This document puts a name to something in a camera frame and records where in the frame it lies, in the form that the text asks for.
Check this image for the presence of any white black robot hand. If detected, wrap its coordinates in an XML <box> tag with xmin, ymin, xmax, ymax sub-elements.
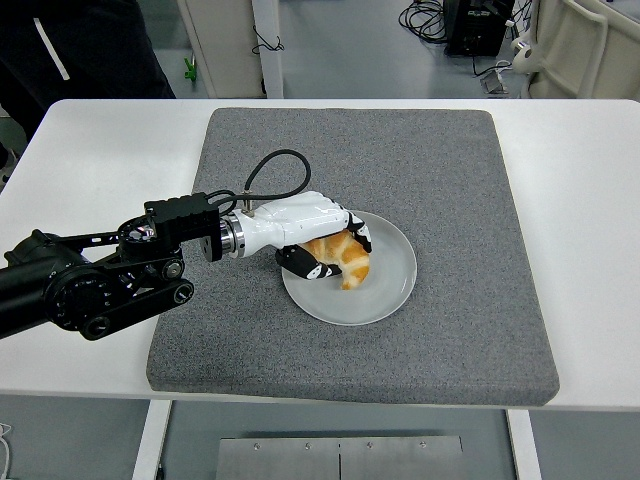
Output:
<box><xmin>238</xmin><ymin>190</ymin><xmax>375</xmax><ymax>282</ymax></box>

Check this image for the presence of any golden croissant bread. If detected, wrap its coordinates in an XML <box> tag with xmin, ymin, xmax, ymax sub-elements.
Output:
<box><xmin>302</xmin><ymin>229</ymin><xmax>372</xmax><ymax>291</ymax></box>

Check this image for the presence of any grey round plate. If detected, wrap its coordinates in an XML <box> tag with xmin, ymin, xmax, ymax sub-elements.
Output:
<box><xmin>281</xmin><ymin>209</ymin><xmax>419</xmax><ymax>327</ymax></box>

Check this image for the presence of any grey metal plate with screws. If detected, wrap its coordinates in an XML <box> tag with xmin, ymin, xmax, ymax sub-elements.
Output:
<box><xmin>218</xmin><ymin>435</ymin><xmax>465</xmax><ymax>480</ymax></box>

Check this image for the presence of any grey felt mat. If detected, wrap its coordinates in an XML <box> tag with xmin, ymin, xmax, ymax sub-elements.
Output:
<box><xmin>145</xmin><ymin>107</ymin><xmax>560</xmax><ymax>407</ymax></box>

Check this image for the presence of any white cabinet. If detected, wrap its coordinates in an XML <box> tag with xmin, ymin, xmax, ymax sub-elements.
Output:
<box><xmin>175</xmin><ymin>0</ymin><xmax>266</xmax><ymax>99</ymax></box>

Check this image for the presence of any grey floor adapter box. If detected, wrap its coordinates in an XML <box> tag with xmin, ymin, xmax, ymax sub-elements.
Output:
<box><xmin>480</xmin><ymin>69</ymin><xmax>509</xmax><ymax>95</ymax></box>

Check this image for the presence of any black equipment box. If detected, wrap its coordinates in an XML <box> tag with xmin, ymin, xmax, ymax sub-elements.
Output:
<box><xmin>443</xmin><ymin>0</ymin><xmax>516</xmax><ymax>57</ymax></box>

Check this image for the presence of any person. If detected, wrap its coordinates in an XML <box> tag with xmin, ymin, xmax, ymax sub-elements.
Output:
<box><xmin>0</xmin><ymin>0</ymin><xmax>177</xmax><ymax>174</ymax></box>

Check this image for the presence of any white table leg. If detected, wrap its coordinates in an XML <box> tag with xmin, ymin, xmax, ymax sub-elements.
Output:
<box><xmin>130</xmin><ymin>399</ymin><xmax>174</xmax><ymax>480</ymax></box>
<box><xmin>505</xmin><ymin>409</ymin><xmax>544</xmax><ymax>480</ymax></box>

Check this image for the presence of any white upright post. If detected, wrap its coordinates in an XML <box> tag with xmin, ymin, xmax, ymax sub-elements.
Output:
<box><xmin>249</xmin><ymin>0</ymin><xmax>285</xmax><ymax>100</ymax></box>

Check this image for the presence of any thin black hanging cable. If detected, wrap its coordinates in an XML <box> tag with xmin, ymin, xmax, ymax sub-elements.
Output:
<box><xmin>251</xmin><ymin>23</ymin><xmax>286</xmax><ymax>56</ymax></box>

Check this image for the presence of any black floor cable bundle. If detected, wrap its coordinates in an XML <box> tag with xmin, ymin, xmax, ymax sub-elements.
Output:
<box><xmin>397</xmin><ymin>0</ymin><xmax>449</xmax><ymax>44</ymax></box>

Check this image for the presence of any cream white frame furniture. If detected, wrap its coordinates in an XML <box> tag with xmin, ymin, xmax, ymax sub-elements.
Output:
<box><xmin>509</xmin><ymin>0</ymin><xmax>640</xmax><ymax>101</ymax></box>

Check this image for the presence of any thin white cable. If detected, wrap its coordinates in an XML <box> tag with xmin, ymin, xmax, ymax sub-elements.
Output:
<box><xmin>0</xmin><ymin>422</ymin><xmax>14</xmax><ymax>479</ymax></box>

